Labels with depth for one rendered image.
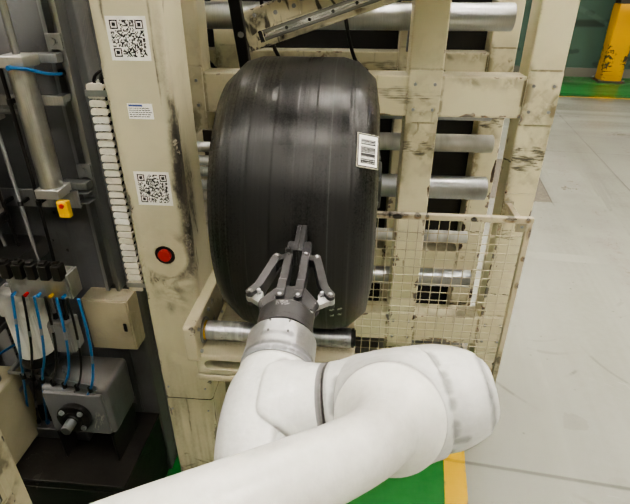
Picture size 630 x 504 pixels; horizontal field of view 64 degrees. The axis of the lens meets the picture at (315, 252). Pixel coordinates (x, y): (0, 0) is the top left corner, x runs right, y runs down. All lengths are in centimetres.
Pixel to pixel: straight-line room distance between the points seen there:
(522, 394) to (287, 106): 186
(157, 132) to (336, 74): 37
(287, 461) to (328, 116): 64
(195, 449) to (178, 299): 52
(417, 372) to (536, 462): 176
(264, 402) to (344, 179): 43
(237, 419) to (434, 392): 20
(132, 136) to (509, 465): 174
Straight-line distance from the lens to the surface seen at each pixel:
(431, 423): 46
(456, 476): 208
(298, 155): 84
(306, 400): 52
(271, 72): 97
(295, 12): 135
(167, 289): 122
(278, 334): 60
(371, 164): 85
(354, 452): 37
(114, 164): 113
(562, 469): 223
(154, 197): 111
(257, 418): 53
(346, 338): 112
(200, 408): 145
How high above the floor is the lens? 161
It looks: 29 degrees down
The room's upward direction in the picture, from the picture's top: straight up
